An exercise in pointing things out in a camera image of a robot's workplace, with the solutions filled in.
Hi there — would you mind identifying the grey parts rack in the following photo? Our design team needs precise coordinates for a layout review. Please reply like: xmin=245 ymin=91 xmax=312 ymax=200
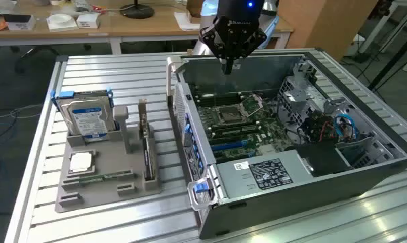
xmin=54 ymin=105 xmax=164 ymax=214

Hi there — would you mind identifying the black round lamp base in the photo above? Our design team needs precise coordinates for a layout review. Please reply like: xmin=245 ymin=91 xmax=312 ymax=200
xmin=120 ymin=0 xmax=156 ymax=19

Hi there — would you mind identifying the perforated metal disk bay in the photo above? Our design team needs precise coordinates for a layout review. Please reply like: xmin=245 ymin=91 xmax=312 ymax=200
xmin=276 ymin=62 xmax=345 ymax=127

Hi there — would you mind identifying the grey power supply unit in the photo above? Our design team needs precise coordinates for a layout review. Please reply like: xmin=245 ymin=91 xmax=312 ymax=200
xmin=212 ymin=149 xmax=314 ymax=199

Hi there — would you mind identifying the blue disk wire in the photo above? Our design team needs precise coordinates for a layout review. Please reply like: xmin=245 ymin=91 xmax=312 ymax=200
xmin=334 ymin=113 xmax=360 ymax=143

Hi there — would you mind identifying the black office chair base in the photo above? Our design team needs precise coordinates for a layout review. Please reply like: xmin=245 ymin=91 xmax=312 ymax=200
xmin=10 ymin=44 xmax=61 ymax=74

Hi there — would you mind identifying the open black PC case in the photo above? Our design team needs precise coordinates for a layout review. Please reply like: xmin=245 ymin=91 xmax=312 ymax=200
xmin=165 ymin=48 xmax=407 ymax=240

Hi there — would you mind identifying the white floor unit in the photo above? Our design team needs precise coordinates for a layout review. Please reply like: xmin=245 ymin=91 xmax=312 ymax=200
xmin=344 ymin=32 xmax=372 ymax=60

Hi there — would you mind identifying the black and red wire bundle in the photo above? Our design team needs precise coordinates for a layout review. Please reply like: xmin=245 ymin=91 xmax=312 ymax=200
xmin=296 ymin=113 xmax=337 ymax=146

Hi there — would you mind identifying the metal socket cover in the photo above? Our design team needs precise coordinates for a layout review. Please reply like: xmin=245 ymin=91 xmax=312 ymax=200
xmin=238 ymin=93 xmax=264 ymax=116

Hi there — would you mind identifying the brown wooden cabinet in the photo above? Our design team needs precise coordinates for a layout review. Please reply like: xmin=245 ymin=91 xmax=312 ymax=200
xmin=284 ymin=0 xmax=394 ymax=61

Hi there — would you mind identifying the graphics card with metal bracket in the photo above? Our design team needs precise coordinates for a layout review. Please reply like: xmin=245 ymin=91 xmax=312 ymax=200
xmin=137 ymin=98 xmax=157 ymax=184

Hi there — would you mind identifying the white box with black top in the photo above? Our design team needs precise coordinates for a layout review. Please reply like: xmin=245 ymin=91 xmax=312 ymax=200
xmin=2 ymin=14 xmax=37 ymax=31

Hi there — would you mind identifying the green motherboard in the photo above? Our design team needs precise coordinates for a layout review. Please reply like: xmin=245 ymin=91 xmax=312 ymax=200
xmin=192 ymin=87 xmax=304 ymax=164

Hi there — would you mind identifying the white paper stack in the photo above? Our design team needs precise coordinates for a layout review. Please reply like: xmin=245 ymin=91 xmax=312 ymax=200
xmin=173 ymin=12 xmax=204 ymax=31

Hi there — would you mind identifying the clear bag with red item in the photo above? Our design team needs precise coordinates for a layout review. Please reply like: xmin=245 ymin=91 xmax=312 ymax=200
xmin=73 ymin=0 xmax=106 ymax=13

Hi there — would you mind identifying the grey floor cable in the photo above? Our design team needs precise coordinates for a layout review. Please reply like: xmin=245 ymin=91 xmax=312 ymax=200
xmin=0 ymin=105 xmax=41 ymax=119

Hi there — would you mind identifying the wooden desk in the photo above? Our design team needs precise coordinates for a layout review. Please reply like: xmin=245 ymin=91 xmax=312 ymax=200
xmin=0 ymin=0 xmax=296 ymax=55

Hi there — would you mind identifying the blue expansion slot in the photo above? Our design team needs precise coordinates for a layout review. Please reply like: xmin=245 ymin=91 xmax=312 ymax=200
xmin=210 ymin=142 xmax=244 ymax=151

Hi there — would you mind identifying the black stand pole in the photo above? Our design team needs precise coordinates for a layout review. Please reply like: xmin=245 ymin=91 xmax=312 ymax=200
xmin=366 ymin=0 xmax=407 ymax=91

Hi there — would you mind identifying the clear plastic bag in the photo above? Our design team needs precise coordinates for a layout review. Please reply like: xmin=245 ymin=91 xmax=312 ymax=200
xmin=0 ymin=0 xmax=18 ymax=12

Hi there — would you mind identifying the white labelled box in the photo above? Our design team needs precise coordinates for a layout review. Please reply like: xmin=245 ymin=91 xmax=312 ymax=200
xmin=76 ymin=13 xmax=101 ymax=29

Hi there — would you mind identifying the silver CPU chip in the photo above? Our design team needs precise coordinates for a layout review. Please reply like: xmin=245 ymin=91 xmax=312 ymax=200
xmin=69 ymin=152 xmax=93 ymax=171

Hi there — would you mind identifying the black RAM slot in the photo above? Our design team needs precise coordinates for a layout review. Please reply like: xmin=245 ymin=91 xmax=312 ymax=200
xmin=196 ymin=97 xmax=241 ymax=103
xmin=209 ymin=126 xmax=260 ymax=135
xmin=208 ymin=122 xmax=260 ymax=130
xmin=196 ymin=100 xmax=242 ymax=107
xmin=210 ymin=131 xmax=258 ymax=139
xmin=194 ymin=94 xmax=241 ymax=100
xmin=194 ymin=91 xmax=240 ymax=97

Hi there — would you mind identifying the low metal disk bay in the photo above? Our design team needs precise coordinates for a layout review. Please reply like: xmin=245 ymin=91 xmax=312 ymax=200
xmin=334 ymin=134 xmax=394 ymax=169

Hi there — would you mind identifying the hard disk with blue carrier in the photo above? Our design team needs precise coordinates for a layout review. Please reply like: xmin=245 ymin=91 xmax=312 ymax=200
xmin=49 ymin=87 xmax=114 ymax=142

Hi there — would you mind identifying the white square tray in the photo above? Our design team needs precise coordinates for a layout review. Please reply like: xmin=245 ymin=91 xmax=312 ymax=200
xmin=45 ymin=14 xmax=78 ymax=33

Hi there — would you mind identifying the CPU socket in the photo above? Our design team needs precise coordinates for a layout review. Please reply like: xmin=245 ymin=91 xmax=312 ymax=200
xmin=216 ymin=105 xmax=246 ymax=122

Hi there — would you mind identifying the brown cardboard box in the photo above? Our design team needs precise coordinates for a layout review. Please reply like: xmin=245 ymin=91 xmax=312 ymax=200
xmin=185 ymin=0 xmax=209 ymax=18

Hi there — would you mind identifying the green RAM stick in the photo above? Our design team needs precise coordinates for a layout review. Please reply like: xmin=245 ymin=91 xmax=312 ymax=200
xmin=77 ymin=170 xmax=132 ymax=183

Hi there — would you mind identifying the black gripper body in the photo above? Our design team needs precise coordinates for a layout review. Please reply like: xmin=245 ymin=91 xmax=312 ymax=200
xmin=212 ymin=0 xmax=264 ymax=59

